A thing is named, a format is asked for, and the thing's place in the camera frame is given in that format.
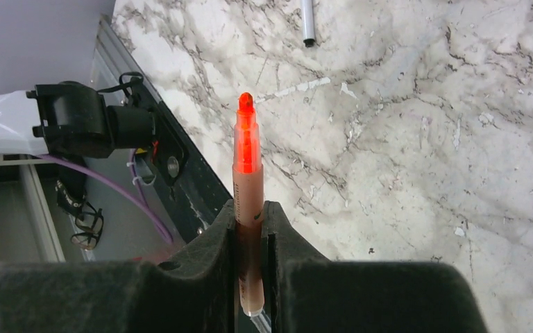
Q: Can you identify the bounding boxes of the orange highlighter pen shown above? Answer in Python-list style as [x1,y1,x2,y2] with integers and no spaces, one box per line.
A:
[232,92,264,317]

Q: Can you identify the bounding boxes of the red cap marker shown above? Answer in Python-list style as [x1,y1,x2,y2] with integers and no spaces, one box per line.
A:
[300,0,316,48]

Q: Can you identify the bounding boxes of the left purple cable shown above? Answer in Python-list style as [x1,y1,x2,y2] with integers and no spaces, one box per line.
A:
[36,149,176,247]

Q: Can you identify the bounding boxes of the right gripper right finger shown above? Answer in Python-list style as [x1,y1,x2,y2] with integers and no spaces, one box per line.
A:
[264,201,487,332]

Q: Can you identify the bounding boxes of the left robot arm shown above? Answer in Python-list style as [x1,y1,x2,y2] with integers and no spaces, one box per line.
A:
[0,79,156,159]

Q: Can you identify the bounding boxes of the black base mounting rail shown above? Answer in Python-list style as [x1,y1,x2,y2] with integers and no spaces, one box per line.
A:
[128,83,232,244]

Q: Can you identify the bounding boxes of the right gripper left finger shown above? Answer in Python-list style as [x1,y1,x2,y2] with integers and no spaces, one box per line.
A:
[0,201,237,332]

